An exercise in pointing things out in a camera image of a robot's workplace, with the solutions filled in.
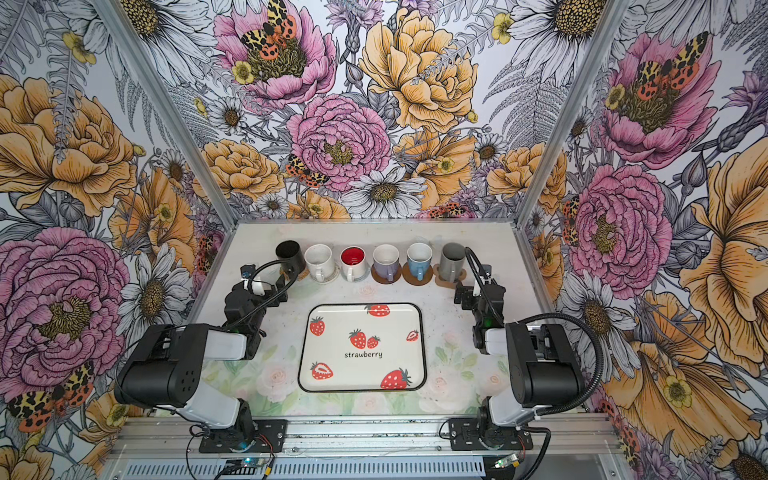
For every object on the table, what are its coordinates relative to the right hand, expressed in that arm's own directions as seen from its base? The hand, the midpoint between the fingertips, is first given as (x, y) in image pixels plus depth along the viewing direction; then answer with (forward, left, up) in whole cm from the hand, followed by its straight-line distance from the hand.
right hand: (473, 288), depth 95 cm
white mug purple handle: (+14, +27, -2) cm, 31 cm away
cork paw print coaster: (+6, +8, -6) cm, 11 cm away
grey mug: (+8, +6, +4) cm, 11 cm away
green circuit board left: (-43, +62, -8) cm, 76 cm away
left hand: (+2, +63, +3) cm, 63 cm away
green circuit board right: (-44, -1, -7) cm, 44 cm away
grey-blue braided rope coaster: (+7, +37, -4) cm, 38 cm away
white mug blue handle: (+11, +16, +3) cm, 20 cm away
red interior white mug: (+14, +39, -2) cm, 41 cm away
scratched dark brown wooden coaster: (+7, +28, -4) cm, 29 cm away
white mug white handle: (+14, +51, -2) cm, 53 cm away
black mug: (+11, +57, +3) cm, 59 cm away
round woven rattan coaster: (+11, +57, -6) cm, 58 cm away
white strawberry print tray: (-15, +34, -6) cm, 38 cm away
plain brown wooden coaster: (+6, +18, -3) cm, 19 cm away
